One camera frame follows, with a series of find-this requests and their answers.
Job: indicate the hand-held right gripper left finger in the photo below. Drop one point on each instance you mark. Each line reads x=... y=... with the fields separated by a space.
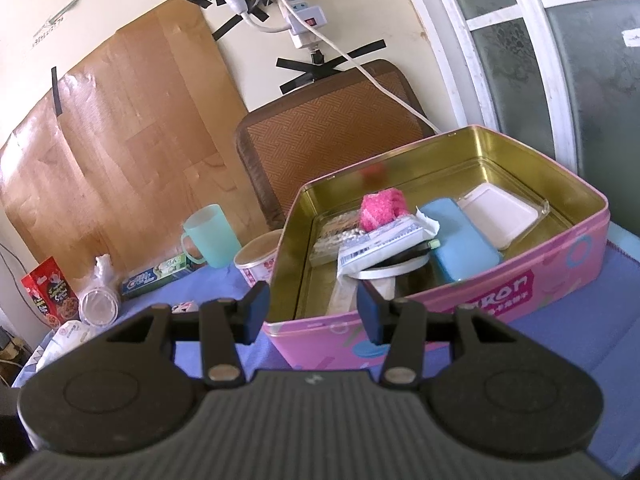
x=257 y=310

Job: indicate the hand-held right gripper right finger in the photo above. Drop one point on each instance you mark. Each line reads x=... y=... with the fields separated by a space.
x=370 y=316

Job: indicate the adhesive tape roll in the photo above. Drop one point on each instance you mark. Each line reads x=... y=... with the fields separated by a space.
x=395 y=270

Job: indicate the white labelled packet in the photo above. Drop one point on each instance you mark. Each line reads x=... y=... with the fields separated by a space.
x=385 y=240

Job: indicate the bag of cotton swabs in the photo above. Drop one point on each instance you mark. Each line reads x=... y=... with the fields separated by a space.
x=332 y=232

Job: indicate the pink fuzzy cloth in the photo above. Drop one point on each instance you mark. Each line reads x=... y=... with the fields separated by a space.
x=380 y=210

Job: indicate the light blue plastic container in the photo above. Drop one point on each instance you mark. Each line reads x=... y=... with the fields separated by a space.
x=465 y=250

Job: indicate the pink tin box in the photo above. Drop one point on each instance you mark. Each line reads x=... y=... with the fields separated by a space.
x=500 y=285

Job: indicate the white foam tray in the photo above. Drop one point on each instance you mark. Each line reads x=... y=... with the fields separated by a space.
x=500 y=215

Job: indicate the tin can with red label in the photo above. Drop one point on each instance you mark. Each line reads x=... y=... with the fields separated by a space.
x=255 y=262

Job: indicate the small pink printed item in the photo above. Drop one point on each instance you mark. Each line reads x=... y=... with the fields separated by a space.
x=183 y=306

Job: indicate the green plastic cup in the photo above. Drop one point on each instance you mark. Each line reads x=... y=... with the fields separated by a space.
x=215 y=237

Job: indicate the green toothpaste box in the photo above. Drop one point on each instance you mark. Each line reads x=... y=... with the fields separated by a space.
x=155 y=276

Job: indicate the paper plates in bag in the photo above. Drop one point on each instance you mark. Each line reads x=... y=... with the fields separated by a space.
x=100 y=305

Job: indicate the brown woven mat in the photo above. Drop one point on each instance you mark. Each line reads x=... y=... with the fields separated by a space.
x=325 y=130

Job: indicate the white tissue pack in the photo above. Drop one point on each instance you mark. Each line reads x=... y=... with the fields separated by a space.
x=65 y=342

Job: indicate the red snack box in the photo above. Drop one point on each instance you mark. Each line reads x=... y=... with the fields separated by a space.
x=50 y=292

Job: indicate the blue printed tablecloth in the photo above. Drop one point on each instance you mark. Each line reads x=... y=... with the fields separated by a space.
x=590 y=310

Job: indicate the black tape cross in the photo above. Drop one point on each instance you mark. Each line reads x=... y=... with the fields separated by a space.
x=310 y=72

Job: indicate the dark cluttered shelf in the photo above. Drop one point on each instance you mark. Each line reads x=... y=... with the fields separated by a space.
x=7 y=355

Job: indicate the white plug adapter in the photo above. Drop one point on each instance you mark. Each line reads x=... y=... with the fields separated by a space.
x=306 y=40

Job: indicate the white power strip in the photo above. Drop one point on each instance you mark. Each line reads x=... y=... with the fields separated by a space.
x=295 y=2

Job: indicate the white framed frosted window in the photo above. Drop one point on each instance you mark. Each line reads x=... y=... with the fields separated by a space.
x=550 y=45

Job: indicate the wood pattern wall sheet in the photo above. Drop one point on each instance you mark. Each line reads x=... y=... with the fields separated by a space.
x=115 y=135

